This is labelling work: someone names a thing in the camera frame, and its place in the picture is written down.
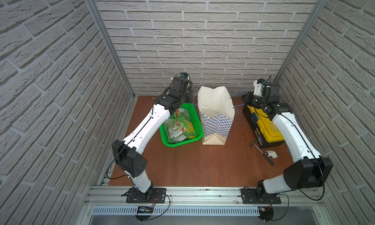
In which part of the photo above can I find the green plastic basket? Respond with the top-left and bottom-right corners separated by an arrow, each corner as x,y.
160,103 -> 203,147

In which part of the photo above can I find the green soup packet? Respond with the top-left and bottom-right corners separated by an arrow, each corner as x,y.
163,116 -> 187,144

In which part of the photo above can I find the yellow corn soup packet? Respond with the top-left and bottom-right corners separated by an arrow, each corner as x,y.
178,114 -> 196,140

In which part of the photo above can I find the white blue checkered paper bag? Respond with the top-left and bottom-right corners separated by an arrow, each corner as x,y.
198,86 -> 235,145

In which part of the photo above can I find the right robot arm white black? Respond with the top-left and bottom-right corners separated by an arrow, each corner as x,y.
243,79 -> 333,196

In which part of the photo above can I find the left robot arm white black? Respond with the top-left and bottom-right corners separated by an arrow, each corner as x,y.
112,73 -> 194,195

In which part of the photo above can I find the yellow black toolbox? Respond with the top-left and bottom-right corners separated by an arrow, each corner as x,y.
243,105 -> 285,149

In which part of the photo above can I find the white pvc pipe fitting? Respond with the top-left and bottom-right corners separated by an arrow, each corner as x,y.
265,150 -> 278,159

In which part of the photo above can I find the left controller board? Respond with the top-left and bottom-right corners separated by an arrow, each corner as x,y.
135,206 -> 154,222

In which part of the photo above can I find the controller board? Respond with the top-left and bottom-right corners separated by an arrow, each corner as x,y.
258,207 -> 274,222
135,206 -> 154,222

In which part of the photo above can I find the right controller board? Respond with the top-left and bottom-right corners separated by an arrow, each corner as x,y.
258,207 -> 274,222

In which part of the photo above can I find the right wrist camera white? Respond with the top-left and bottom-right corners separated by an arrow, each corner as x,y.
254,79 -> 268,97

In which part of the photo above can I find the small hammer black handle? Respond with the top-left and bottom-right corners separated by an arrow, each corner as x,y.
252,141 -> 274,165

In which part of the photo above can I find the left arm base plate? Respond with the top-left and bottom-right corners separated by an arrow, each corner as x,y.
122,187 -> 167,204

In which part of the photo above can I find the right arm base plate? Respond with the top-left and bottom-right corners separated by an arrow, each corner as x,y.
240,187 -> 281,204

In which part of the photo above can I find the aluminium front rail frame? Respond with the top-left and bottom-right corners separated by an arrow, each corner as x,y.
75,186 -> 334,225

